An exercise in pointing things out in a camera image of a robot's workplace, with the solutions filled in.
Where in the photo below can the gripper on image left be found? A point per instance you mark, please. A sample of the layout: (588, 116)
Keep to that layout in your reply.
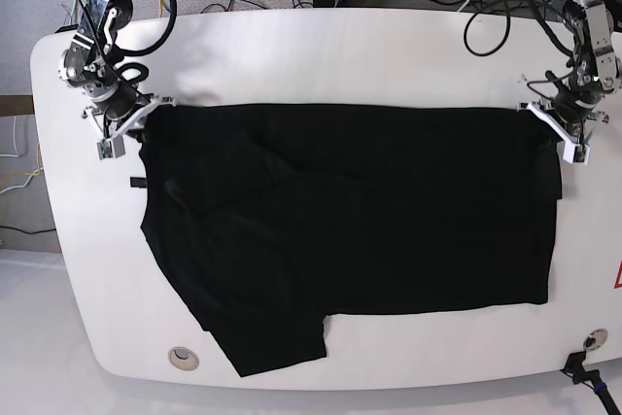
(115, 110)

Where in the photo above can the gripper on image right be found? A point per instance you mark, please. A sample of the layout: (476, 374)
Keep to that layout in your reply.
(575, 124)

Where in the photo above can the black T-shirt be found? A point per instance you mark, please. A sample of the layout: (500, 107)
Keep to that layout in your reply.
(268, 218)

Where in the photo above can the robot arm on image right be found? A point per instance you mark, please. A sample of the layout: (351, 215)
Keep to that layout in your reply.
(595, 69)

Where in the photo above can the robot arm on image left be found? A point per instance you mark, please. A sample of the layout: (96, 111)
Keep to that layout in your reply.
(109, 75)

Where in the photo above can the metal table grommet right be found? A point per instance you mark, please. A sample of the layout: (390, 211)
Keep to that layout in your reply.
(595, 340)

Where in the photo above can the beige table grommet left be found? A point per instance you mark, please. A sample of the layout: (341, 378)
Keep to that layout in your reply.
(183, 358)

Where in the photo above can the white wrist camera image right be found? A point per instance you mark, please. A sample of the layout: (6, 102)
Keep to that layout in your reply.
(576, 153)

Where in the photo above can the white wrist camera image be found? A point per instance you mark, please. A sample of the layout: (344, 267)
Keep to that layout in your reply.
(110, 148)
(576, 153)

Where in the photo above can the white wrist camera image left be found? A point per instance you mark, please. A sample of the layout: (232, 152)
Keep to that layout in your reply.
(110, 148)

